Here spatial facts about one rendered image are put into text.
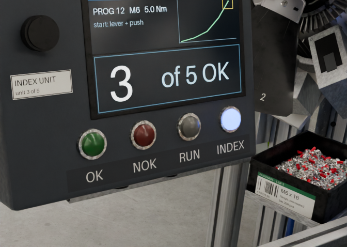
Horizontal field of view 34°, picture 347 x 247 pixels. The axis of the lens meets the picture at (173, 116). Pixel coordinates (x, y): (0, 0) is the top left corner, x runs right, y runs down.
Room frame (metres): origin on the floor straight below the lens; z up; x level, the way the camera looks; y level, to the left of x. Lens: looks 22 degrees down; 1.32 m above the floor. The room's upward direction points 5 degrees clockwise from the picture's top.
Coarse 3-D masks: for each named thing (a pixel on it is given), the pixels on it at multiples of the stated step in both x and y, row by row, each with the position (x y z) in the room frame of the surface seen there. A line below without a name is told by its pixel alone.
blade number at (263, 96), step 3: (261, 90) 1.10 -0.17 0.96; (261, 93) 1.10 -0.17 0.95; (264, 93) 1.10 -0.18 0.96; (267, 93) 1.10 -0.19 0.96; (258, 96) 1.09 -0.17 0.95; (261, 96) 1.09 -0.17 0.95; (264, 96) 1.09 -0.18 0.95; (267, 96) 1.09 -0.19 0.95; (258, 99) 1.09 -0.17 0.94; (261, 99) 1.09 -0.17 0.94; (264, 99) 1.09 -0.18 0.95; (264, 102) 1.08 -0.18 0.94
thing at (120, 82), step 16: (96, 64) 0.46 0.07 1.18; (112, 64) 0.47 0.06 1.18; (128, 64) 0.47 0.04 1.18; (144, 64) 0.48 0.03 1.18; (96, 80) 0.45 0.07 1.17; (112, 80) 0.46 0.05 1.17; (128, 80) 0.47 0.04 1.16; (144, 80) 0.48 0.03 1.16; (96, 96) 0.45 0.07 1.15; (112, 96) 0.46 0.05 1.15; (128, 96) 0.47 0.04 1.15; (144, 96) 0.48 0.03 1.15; (112, 112) 0.46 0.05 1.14
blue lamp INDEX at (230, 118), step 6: (228, 108) 0.52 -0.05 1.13; (234, 108) 0.53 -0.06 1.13; (222, 114) 0.52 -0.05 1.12; (228, 114) 0.52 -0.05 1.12; (234, 114) 0.52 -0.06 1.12; (240, 114) 0.53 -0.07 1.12; (222, 120) 0.52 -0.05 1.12; (228, 120) 0.52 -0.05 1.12; (234, 120) 0.52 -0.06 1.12; (240, 120) 0.53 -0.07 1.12; (222, 126) 0.52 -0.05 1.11; (228, 126) 0.52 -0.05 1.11; (234, 126) 0.52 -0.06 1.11; (228, 132) 0.52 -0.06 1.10
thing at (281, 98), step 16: (256, 16) 1.21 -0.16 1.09; (272, 16) 1.22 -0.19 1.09; (256, 32) 1.19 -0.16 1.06; (272, 32) 1.19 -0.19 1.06; (288, 32) 1.20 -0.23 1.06; (256, 48) 1.16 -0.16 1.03; (272, 48) 1.17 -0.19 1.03; (288, 48) 1.18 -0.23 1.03; (256, 64) 1.14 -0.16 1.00; (272, 64) 1.15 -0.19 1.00; (288, 64) 1.15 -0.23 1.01; (256, 80) 1.12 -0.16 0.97; (272, 80) 1.12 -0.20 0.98; (288, 80) 1.12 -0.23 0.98; (256, 96) 1.10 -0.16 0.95; (272, 96) 1.10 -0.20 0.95; (288, 96) 1.10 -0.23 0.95; (272, 112) 1.07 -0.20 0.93; (288, 112) 1.07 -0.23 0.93
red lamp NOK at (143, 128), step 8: (144, 120) 0.47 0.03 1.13; (136, 128) 0.46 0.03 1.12; (144, 128) 0.46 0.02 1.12; (152, 128) 0.47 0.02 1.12; (136, 136) 0.46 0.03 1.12; (144, 136) 0.46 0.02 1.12; (152, 136) 0.46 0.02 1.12; (136, 144) 0.46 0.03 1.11; (144, 144) 0.46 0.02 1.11; (152, 144) 0.47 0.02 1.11
